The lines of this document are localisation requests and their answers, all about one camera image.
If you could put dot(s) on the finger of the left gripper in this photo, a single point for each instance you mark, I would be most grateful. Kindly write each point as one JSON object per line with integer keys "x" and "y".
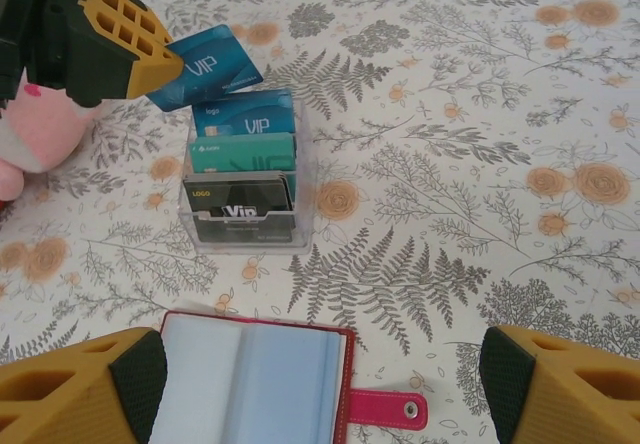
{"x": 150, "y": 74}
{"x": 131, "y": 1}

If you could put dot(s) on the clear acrylic card box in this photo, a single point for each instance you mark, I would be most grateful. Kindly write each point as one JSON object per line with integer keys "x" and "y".
{"x": 302, "y": 189}

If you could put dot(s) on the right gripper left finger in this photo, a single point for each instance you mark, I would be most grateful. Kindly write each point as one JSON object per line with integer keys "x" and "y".
{"x": 75, "y": 404}

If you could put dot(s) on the floral tablecloth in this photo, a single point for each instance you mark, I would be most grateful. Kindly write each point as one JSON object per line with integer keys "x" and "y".
{"x": 450, "y": 164}

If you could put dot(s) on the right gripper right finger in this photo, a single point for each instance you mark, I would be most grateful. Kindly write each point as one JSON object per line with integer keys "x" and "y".
{"x": 575, "y": 404}

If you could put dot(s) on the teal card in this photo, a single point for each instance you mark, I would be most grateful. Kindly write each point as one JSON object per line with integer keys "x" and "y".
{"x": 240, "y": 154}

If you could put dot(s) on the red card holder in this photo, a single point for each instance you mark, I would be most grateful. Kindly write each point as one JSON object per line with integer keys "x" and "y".
{"x": 250, "y": 389}

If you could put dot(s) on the pink plush toy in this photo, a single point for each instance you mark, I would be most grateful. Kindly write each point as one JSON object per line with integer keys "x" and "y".
{"x": 40, "y": 134}

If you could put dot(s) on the black VIP card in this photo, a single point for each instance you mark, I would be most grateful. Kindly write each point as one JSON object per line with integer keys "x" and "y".
{"x": 235, "y": 194}

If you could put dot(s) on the blue VIP card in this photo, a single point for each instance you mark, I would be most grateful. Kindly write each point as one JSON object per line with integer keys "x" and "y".
{"x": 220, "y": 64}
{"x": 240, "y": 114}

